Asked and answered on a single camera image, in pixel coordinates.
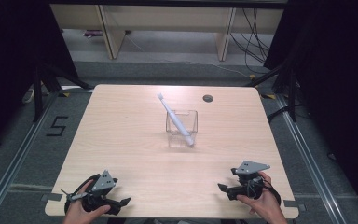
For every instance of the clear plastic cup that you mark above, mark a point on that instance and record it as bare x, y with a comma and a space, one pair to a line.
181, 132

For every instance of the yellow tape piece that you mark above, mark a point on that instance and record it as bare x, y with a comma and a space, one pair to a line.
270, 96
66, 94

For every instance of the black metal stand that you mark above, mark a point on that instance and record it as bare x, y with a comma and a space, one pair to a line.
287, 87
43, 84

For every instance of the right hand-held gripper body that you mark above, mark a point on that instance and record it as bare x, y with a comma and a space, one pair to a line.
251, 174

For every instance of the beige wooden desk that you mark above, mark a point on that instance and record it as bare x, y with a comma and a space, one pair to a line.
167, 18

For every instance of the metal floor rail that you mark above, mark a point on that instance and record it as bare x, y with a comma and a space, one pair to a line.
15, 155
307, 155

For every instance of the small purple object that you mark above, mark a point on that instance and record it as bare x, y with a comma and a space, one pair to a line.
92, 33

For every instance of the person's right hand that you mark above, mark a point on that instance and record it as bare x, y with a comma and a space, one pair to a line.
262, 207

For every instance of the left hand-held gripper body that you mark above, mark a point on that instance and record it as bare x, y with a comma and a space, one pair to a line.
103, 182

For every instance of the white electric toothbrush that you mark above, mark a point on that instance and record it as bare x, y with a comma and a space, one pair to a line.
175, 119

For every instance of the person's left hand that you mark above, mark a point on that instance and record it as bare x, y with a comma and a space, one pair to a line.
80, 212

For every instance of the black curtain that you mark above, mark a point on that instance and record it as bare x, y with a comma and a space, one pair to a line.
15, 62
338, 77

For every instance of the grey tape strip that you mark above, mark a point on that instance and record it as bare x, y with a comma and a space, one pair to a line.
292, 204
52, 196

